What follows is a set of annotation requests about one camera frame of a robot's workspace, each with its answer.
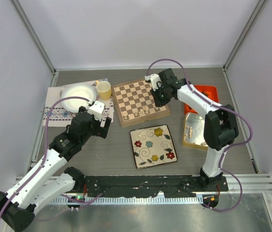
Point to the gold metal tin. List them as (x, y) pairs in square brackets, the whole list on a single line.
[(197, 123)]

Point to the white slotted cable duct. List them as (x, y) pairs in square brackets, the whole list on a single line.
[(160, 199)]

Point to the floral square plate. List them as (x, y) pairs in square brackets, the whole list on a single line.
[(152, 146)]

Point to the white round bowl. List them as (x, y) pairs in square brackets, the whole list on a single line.
[(78, 90)]

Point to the dark chess pieces pile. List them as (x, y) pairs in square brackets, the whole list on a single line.
[(205, 93)]

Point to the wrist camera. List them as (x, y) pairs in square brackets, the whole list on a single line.
[(155, 81), (96, 110)]

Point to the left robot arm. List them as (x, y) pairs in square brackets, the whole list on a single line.
[(20, 204)]

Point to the wooden chessboard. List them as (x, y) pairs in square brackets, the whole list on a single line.
[(133, 95)]

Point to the yellow mug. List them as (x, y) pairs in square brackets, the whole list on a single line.
[(104, 90)]

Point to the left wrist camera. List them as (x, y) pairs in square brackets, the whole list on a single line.
[(96, 110)]

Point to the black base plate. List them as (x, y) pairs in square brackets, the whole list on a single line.
[(145, 186)]

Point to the patterned placemat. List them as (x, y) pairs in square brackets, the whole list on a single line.
[(59, 117)]

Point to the orange plastic box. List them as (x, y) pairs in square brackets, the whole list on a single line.
[(213, 95)]

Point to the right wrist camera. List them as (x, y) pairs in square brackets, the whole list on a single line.
[(155, 81)]

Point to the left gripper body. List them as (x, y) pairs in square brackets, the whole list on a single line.
[(94, 125)]

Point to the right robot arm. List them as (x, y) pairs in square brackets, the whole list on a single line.
[(220, 126)]

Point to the light bishop piece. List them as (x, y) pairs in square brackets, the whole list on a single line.
[(136, 113)]

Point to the light chess pieces pile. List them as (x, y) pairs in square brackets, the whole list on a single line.
[(188, 133)]

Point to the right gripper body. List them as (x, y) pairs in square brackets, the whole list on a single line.
[(161, 95)]

